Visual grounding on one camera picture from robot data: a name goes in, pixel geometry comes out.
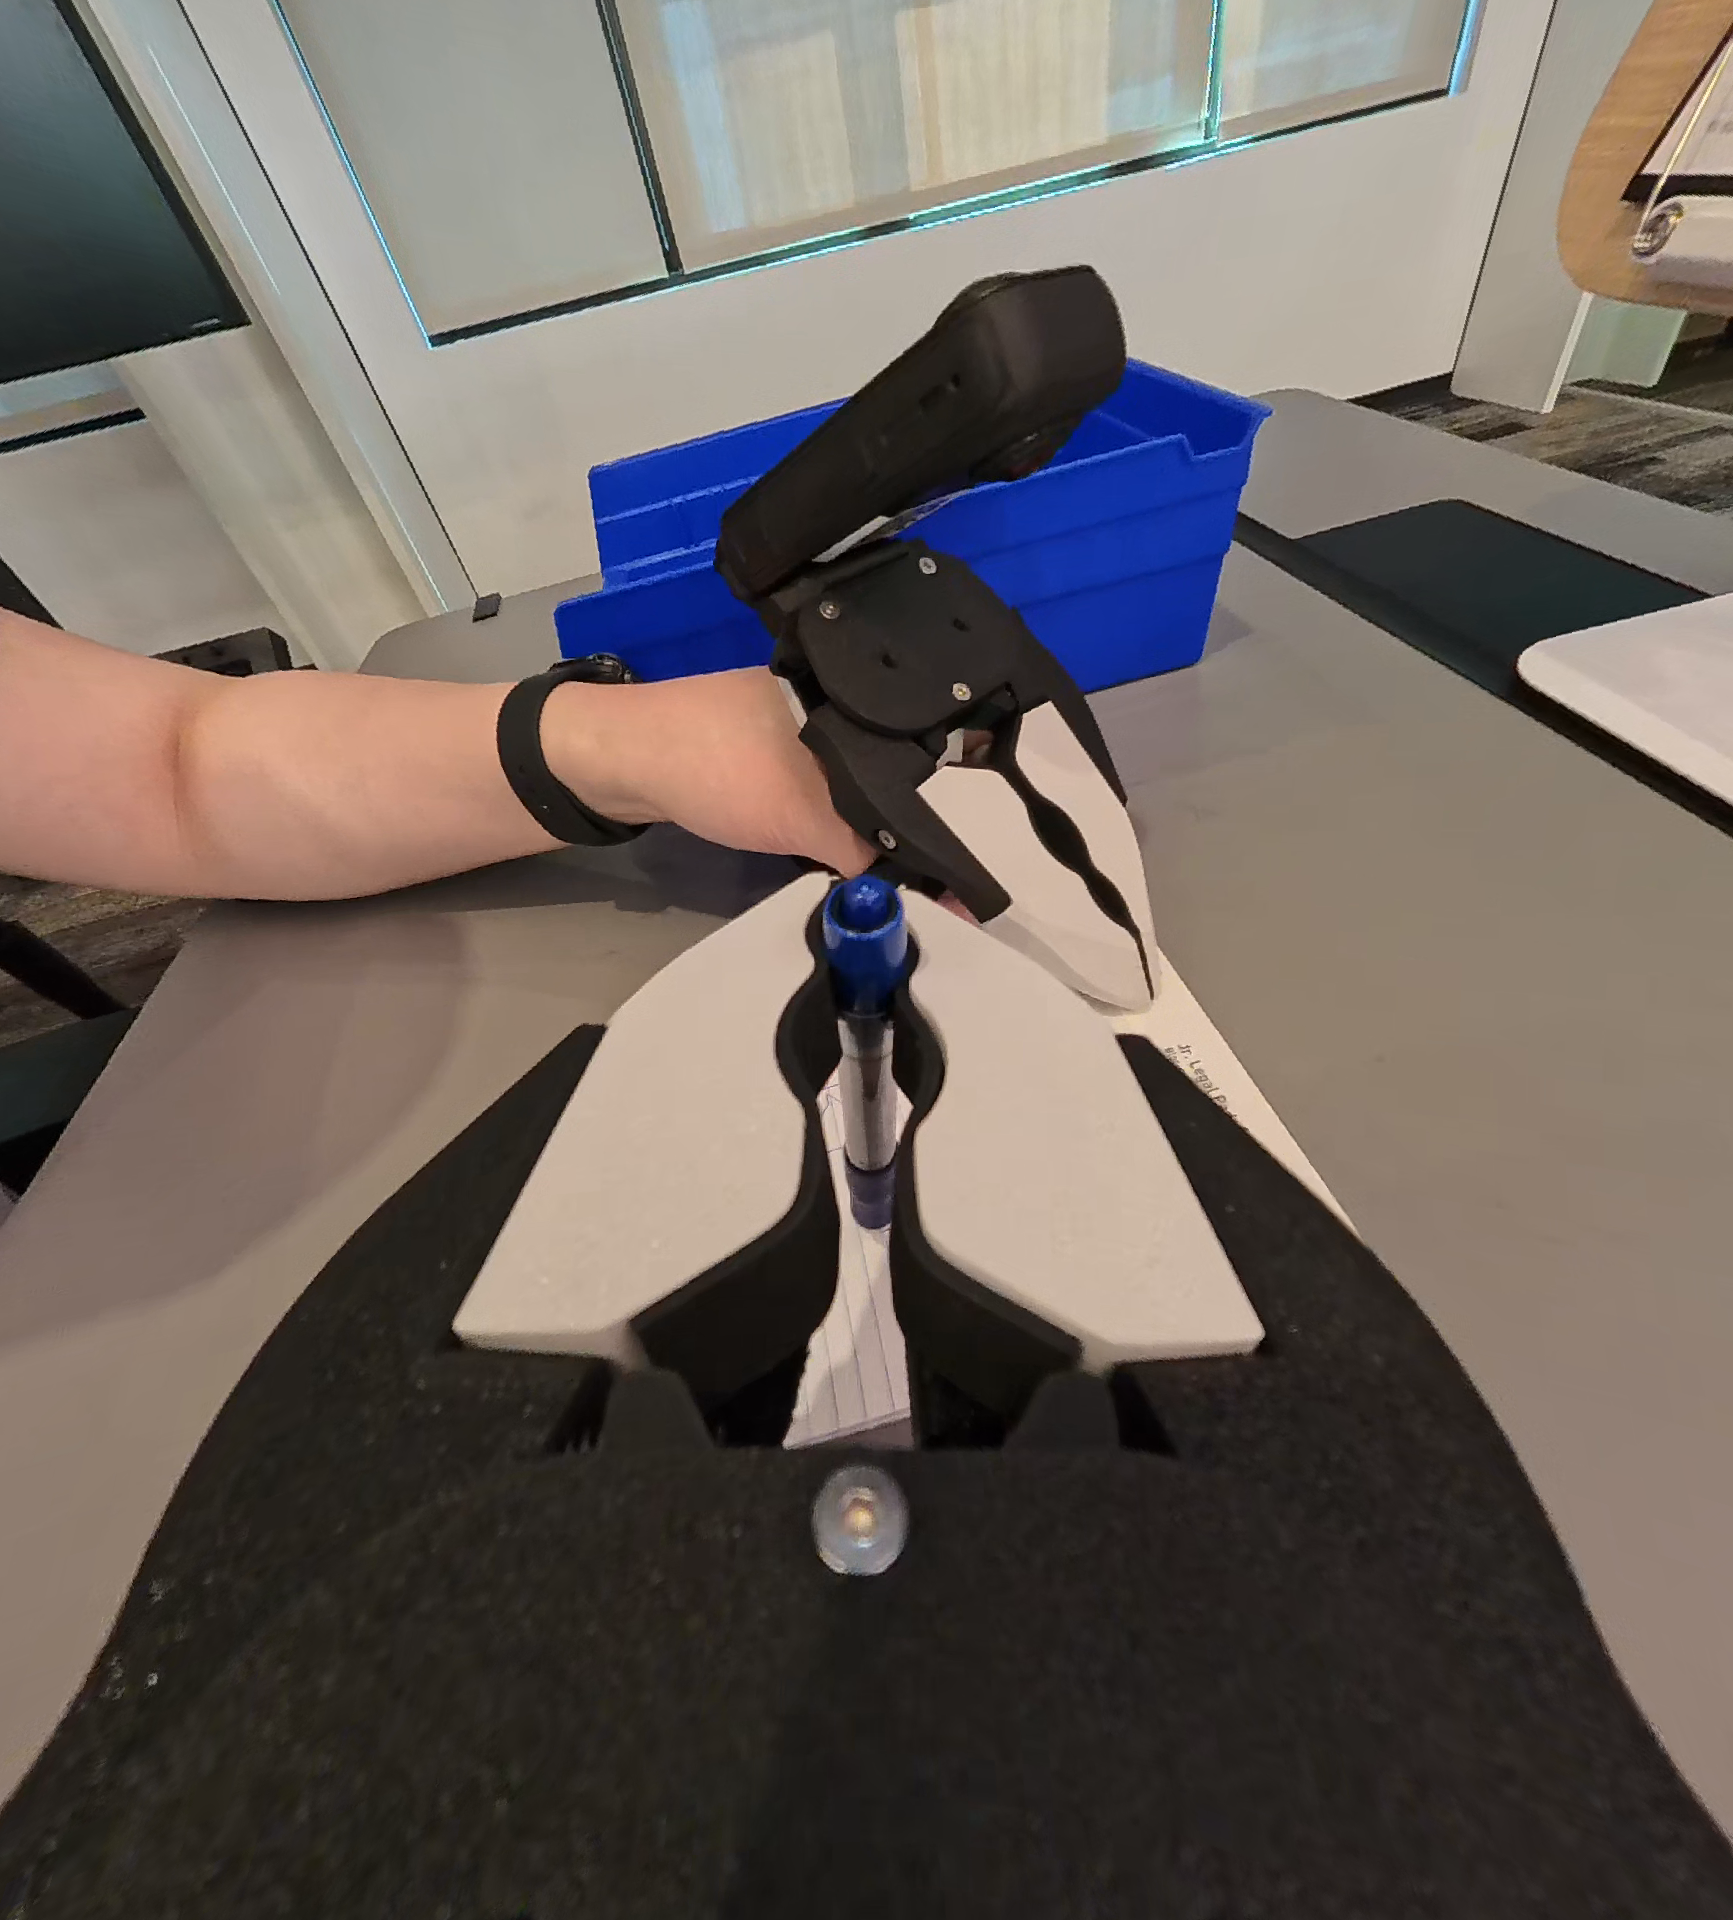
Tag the blue plastic bin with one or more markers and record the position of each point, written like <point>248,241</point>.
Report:
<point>1152,571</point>

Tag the black desk mat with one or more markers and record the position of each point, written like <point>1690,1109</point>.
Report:
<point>1406,585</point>

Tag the black wrist watch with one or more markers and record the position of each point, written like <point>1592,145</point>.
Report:
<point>521,765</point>

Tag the black monitor screen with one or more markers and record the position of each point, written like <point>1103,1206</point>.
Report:
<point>40,194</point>

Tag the person's left hand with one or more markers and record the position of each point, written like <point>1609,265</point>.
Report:
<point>718,765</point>

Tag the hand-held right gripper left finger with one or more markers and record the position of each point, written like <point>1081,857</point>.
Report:
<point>658,1170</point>

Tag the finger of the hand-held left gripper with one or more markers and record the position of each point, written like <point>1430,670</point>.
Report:
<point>1091,819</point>
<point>1024,879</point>

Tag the glass window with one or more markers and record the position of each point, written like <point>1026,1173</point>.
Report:
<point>508,151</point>

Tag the white lined notepad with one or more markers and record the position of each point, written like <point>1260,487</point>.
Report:
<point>852,1380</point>

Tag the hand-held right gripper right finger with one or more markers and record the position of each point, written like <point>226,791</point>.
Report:
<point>1077,1184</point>

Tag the white and wood document stand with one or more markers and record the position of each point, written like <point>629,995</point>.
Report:
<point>1675,691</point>

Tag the black metal bracket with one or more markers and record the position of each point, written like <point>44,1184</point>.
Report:
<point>221,651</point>

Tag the blue retractable pen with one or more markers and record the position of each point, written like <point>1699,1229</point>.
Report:
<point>861,960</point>

